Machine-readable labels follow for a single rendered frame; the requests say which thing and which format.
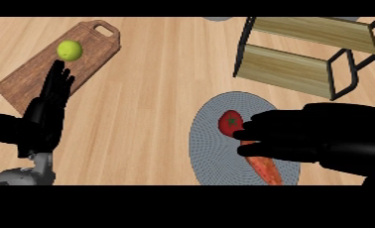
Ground green lime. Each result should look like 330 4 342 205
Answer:
55 40 83 62

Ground black wooden tiered shelf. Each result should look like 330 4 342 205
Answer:
231 16 375 102

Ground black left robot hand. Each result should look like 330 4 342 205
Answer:
0 59 76 160

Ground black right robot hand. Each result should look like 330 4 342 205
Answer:
231 102 375 177

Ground brown wooden cutting board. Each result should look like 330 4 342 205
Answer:
0 19 120 117

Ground red tomato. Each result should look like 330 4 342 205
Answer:
216 109 246 138

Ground orange sweet potato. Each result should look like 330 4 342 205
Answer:
240 140 283 186

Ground grey round placemat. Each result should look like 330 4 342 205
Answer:
187 91 301 186

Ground grey round object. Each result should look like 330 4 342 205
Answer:
200 16 234 22

